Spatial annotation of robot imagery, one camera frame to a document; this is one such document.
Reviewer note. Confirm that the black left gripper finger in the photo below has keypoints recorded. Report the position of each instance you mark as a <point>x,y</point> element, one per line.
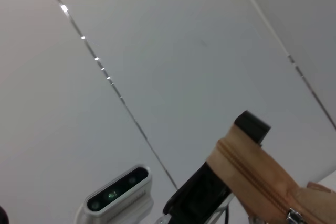
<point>253,127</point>
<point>197,197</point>

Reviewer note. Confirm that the khaki canvas food bag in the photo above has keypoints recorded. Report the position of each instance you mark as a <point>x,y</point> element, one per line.
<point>252,166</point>

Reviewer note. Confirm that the silver metal zipper pull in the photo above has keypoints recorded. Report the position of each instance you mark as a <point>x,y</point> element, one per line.
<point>293,214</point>

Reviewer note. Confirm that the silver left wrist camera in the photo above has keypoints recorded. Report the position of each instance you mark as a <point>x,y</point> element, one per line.
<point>118,195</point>

